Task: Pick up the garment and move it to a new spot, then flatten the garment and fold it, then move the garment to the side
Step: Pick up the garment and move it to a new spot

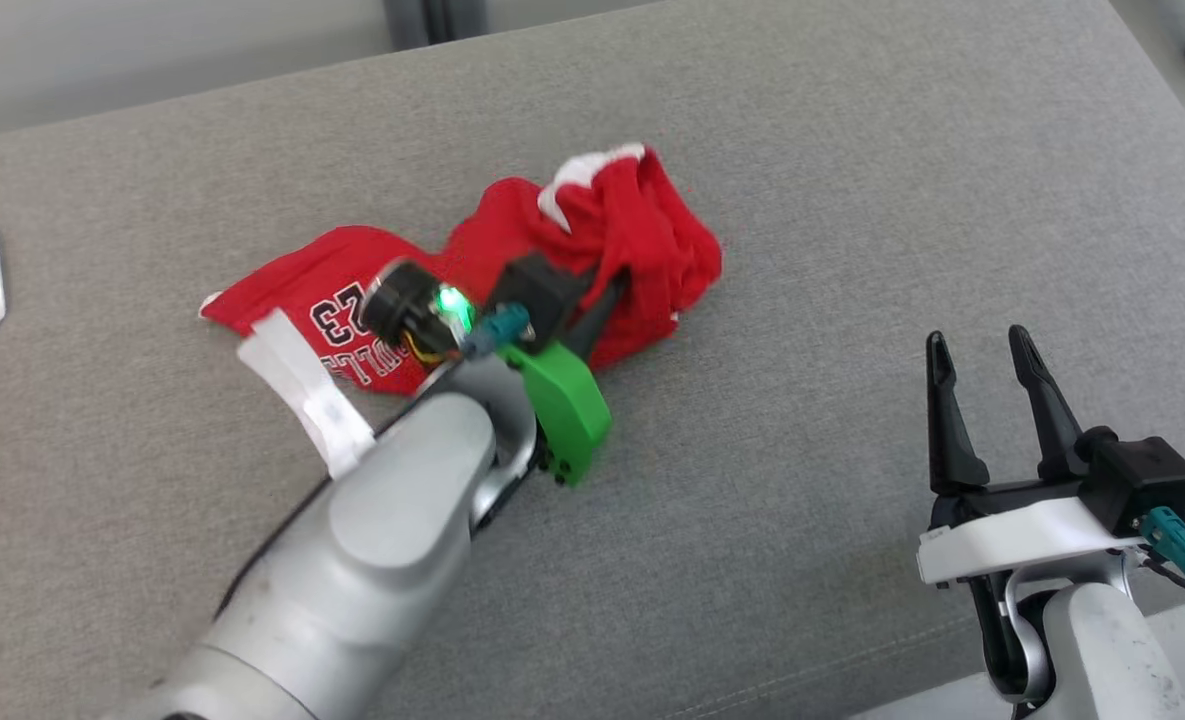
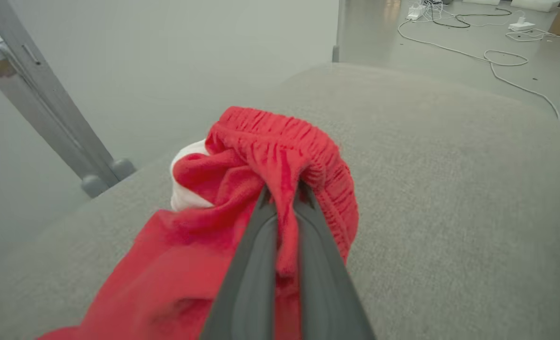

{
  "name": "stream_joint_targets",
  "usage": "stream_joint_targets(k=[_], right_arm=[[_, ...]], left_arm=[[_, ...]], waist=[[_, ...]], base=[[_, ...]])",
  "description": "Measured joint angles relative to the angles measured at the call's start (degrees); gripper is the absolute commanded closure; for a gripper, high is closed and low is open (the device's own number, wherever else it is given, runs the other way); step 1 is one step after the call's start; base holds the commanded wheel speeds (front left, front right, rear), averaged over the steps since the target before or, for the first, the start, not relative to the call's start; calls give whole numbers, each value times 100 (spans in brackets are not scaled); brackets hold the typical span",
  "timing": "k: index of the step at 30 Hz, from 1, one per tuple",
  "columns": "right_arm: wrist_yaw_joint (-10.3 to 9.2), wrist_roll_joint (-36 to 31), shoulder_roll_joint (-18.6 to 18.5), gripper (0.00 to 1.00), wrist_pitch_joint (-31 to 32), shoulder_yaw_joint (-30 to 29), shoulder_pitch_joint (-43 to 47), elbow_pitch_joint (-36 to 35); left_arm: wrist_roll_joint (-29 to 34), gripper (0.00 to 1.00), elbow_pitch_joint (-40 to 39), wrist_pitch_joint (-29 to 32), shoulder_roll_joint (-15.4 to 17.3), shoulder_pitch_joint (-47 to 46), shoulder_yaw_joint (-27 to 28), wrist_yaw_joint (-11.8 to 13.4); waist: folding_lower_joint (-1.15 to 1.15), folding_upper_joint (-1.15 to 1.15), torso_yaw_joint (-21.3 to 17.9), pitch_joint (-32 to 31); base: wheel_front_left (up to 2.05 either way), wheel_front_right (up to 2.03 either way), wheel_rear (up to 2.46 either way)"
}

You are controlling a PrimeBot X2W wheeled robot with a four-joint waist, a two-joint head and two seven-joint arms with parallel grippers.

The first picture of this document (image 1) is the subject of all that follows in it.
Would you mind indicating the grey partition post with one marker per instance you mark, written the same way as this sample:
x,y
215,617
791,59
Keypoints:
x,y
432,20

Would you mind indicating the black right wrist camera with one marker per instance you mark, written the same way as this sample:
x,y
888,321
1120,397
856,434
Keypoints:
x,y
1142,480

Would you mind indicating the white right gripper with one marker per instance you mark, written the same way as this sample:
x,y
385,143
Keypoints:
x,y
1022,530

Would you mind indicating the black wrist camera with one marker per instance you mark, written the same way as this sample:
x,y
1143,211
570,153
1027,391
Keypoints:
x,y
537,295
1142,480

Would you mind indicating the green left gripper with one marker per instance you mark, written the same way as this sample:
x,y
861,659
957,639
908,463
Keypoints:
x,y
567,410

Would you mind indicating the white tape label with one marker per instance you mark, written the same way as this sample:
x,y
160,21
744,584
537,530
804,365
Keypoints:
x,y
302,390

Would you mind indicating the red shorts with white trim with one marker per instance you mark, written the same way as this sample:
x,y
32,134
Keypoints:
x,y
652,240

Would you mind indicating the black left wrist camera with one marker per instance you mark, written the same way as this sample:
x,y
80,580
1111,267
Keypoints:
x,y
537,295

